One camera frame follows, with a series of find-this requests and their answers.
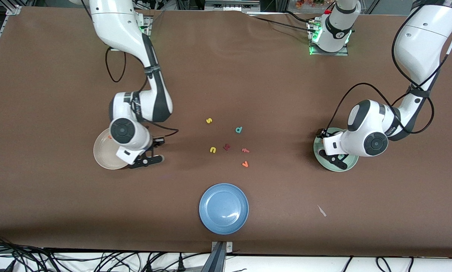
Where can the brown table mat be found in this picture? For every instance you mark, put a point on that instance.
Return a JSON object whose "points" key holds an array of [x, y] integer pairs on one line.
{"points": [[226, 75]]}

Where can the dark red foam letter r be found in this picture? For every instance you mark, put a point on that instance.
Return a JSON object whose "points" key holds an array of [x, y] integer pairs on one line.
{"points": [[227, 147]]}

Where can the black power plug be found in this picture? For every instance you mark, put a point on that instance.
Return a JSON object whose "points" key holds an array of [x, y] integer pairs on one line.
{"points": [[149, 266], [180, 263]]}

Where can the orange decoration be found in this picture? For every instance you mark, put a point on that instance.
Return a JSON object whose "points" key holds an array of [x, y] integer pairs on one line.
{"points": [[309, 3]]}

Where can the aluminium frame piece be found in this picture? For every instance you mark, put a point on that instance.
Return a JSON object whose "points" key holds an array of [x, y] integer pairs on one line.
{"points": [[231, 4]]}

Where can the green plate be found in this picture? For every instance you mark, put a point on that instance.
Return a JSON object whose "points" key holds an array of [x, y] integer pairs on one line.
{"points": [[350, 163]]}

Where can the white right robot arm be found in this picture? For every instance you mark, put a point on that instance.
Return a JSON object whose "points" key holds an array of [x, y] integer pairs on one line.
{"points": [[131, 22]]}

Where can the beige brown plate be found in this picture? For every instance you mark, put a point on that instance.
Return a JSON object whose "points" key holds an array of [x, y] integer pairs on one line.
{"points": [[103, 155]]}

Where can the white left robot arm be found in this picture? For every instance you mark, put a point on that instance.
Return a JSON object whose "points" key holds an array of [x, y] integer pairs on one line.
{"points": [[422, 45]]}

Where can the blue plate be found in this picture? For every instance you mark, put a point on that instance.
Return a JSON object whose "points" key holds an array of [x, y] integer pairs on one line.
{"points": [[223, 208]]}

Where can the grey camera pole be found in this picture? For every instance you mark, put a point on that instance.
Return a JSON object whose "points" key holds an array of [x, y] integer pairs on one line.
{"points": [[216, 262]]}

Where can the white paper scrap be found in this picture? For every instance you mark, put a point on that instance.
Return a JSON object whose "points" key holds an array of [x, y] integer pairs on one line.
{"points": [[321, 210]]}

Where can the metal camera bracket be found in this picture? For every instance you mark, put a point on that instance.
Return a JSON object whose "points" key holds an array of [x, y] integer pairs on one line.
{"points": [[229, 246]]}

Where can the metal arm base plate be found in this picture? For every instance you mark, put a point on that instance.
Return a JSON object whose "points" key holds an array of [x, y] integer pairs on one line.
{"points": [[147, 28], [339, 53]]}

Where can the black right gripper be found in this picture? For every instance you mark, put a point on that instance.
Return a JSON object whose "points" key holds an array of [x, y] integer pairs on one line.
{"points": [[156, 143]]}

